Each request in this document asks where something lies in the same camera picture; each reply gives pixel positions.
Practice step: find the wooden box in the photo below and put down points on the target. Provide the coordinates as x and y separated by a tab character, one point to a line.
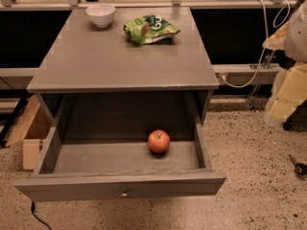
30	129

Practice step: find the metal drawer knob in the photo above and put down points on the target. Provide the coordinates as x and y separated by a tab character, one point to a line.
125	194

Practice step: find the green chip bag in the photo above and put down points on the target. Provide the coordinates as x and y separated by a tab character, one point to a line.
149	29

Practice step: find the grey wooden cabinet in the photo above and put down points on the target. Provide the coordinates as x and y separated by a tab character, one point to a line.
117	88

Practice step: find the grey open drawer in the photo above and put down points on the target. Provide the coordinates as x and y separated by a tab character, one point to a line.
97	147

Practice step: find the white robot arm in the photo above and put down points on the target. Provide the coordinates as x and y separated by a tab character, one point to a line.
295	47

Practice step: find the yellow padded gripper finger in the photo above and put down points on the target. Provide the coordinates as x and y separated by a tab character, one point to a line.
289	91
276	40

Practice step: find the white ceramic bowl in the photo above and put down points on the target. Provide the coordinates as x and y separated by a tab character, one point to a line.
101	15

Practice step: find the red apple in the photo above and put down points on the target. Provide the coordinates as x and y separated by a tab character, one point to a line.
159	141

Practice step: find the black caster wheel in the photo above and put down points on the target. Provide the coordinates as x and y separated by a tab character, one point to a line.
300	168

